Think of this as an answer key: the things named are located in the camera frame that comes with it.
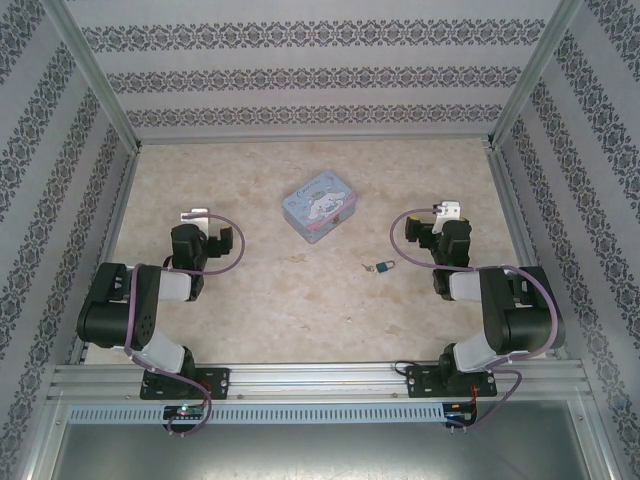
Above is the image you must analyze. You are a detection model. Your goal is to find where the blue cartoon print tin box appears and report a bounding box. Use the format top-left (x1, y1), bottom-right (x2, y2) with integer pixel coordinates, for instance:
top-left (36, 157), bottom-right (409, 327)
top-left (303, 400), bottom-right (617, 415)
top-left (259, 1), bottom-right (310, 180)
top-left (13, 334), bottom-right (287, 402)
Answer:
top-left (281, 170), bottom-right (360, 245)

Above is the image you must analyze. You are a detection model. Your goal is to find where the grey metal panel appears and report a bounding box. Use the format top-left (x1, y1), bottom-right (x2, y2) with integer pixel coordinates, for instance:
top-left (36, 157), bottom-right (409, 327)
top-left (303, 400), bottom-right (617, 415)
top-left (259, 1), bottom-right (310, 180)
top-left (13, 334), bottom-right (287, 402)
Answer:
top-left (29, 422), bottom-right (615, 480)

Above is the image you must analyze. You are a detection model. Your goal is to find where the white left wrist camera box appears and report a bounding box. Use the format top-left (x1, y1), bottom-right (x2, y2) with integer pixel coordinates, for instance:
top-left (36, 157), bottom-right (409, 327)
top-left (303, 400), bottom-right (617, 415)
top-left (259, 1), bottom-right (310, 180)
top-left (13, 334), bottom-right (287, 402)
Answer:
top-left (179, 207), bottom-right (214, 239)

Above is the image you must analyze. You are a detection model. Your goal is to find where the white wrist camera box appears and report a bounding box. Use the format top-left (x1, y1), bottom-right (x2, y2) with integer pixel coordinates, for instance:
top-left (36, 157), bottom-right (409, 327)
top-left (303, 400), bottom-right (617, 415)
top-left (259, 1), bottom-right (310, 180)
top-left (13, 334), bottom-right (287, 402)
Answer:
top-left (179, 207), bottom-right (214, 239)
top-left (430, 199), bottom-right (462, 235)

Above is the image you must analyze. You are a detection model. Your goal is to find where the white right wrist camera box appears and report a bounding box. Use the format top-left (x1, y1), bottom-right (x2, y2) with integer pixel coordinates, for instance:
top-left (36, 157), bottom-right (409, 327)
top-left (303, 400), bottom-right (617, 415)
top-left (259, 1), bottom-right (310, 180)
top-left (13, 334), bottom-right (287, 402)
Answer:
top-left (430, 199), bottom-right (462, 235)

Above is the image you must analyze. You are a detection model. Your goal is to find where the aluminium side rail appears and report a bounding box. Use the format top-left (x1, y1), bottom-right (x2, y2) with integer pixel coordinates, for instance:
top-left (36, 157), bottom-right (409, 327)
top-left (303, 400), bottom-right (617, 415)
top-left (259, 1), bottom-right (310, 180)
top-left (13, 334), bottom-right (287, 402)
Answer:
top-left (487, 147), bottom-right (570, 359)
top-left (68, 147), bottom-right (145, 366)

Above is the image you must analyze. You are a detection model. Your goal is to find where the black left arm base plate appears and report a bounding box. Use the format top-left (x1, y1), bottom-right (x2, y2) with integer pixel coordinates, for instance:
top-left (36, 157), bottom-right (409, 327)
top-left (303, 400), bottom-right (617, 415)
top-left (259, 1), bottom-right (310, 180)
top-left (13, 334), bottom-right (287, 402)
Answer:
top-left (139, 367), bottom-right (232, 401)

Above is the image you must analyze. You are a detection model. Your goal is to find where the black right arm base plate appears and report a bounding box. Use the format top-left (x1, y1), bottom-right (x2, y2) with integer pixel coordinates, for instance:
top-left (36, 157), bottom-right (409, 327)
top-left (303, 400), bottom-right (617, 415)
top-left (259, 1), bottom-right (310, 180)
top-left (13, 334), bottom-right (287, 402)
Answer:
top-left (405, 364), bottom-right (499, 399)

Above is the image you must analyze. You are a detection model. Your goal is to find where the aluminium mounting rail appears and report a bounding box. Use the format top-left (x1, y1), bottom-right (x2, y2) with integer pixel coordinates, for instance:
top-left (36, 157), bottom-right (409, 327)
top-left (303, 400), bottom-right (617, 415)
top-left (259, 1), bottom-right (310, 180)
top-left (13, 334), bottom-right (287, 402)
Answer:
top-left (47, 363), bottom-right (587, 402)

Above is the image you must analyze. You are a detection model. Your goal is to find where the slotted grey cable duct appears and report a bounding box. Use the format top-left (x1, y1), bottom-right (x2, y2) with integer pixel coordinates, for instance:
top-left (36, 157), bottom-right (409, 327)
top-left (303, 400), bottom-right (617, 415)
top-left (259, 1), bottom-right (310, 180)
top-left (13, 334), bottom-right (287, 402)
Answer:
top-left (67, 403), bottom-right (447, 424)

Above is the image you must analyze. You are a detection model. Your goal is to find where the aluminium frame post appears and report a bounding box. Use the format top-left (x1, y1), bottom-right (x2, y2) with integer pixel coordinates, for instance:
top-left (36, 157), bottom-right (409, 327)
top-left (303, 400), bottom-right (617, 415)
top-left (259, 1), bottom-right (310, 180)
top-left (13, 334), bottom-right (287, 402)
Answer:
top-left (42, 0), bottom-right (142, 151)
top-left (485, 0), bottom-right (585, 149)

